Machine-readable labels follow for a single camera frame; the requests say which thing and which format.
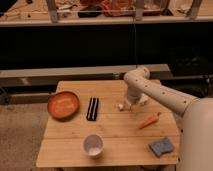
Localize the blue sponge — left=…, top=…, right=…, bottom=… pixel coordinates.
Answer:
left=149, top=137, right=174, bottom=158

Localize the white cup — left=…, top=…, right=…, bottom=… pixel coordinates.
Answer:
left=83, top=134, right=103, bottom=158

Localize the black object on shelf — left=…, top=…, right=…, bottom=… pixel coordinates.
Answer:
left=78, top=5, right=102, bottom=18

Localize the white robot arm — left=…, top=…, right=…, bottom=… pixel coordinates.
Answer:
left=124, top=67, right=213, bottom=171

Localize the white plastic bottle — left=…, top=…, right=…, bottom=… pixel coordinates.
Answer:
left=117, top=94, right=148, bottom=111

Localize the black ridged block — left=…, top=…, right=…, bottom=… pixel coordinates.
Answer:
left=86, top=97, right=99, bottom=121

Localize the orange bowl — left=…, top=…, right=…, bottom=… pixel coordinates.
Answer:
left=47, top=91, right=80, bottom=119

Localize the wooden table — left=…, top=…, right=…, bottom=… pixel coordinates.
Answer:
left=36, top=80, right=180, bottom=168

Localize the grey metal bench rail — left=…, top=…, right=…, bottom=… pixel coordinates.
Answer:
left=0, top=63, right=171, bottom=88

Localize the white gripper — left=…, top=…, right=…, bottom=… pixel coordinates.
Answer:
left=123, top=86, right=141, bottom=111

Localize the orange carrot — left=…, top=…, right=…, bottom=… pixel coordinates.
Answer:
left=139, top=113, right=161, bottom=129

